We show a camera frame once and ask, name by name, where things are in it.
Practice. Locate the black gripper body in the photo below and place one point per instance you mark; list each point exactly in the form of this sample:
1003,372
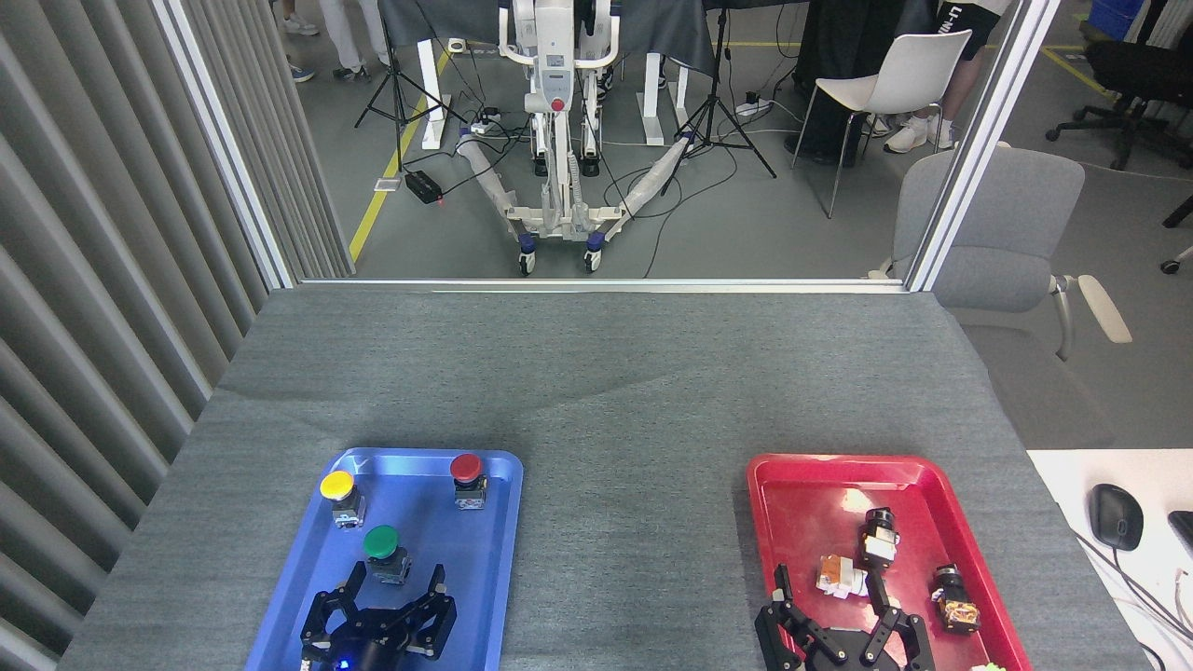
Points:
843,657
377,643

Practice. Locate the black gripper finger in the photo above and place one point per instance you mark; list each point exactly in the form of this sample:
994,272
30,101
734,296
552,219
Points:
433,624
783,634
326,620
904,638

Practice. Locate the green push button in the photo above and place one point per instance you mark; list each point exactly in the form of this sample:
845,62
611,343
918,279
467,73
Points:
381,542

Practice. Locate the yellow push button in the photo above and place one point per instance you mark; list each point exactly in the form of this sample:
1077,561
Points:
337,485

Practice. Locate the red push button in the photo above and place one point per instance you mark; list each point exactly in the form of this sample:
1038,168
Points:
466,466

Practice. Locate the blue plastic tray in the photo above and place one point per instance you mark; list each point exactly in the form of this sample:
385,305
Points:
466,559

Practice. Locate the red plastic tray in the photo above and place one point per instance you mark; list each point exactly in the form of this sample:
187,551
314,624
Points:
802,522

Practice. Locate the white side desk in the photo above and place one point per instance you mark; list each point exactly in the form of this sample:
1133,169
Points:
1072,485

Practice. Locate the black computer mouse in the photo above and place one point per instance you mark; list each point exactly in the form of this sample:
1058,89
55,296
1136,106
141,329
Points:
1116,517

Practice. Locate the grey felt table cover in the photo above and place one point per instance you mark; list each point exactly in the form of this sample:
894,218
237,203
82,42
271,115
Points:
615,391

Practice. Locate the black keyboard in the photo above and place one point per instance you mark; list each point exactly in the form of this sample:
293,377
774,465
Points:
1184,527

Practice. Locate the grey office chair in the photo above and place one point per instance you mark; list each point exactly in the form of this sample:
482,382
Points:
997,224

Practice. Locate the black chair base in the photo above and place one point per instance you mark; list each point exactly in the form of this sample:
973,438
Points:
1176,214

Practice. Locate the black tripod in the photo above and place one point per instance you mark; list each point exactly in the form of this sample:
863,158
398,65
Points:
399,93
716,112

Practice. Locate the white power strip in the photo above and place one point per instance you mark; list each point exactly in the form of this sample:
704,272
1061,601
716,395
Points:
753,107

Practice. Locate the white stand on wheels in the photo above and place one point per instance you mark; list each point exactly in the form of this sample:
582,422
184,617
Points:
550,93

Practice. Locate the person in black shorts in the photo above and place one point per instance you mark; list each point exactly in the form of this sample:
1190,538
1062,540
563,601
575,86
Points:
951,93

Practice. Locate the white plastic chair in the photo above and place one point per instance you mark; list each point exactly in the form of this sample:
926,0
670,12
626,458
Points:
918,65

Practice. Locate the black office chair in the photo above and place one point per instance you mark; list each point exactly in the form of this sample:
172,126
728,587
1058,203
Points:
1132,70

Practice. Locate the blue storage bin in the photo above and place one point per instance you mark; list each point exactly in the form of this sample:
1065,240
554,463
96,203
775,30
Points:
1114,19

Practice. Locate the black and orange switch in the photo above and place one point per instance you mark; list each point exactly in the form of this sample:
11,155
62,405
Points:
955,601

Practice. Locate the white and orange switch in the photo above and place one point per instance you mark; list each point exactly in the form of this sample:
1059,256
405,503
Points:
839,576

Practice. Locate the black selector switch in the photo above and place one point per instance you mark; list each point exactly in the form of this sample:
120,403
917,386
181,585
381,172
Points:
879,540

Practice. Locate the silver frame rail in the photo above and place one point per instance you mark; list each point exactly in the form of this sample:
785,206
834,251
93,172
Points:
606,284

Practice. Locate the silver frame post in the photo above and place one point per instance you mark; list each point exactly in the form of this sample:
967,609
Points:
979,140
228,149

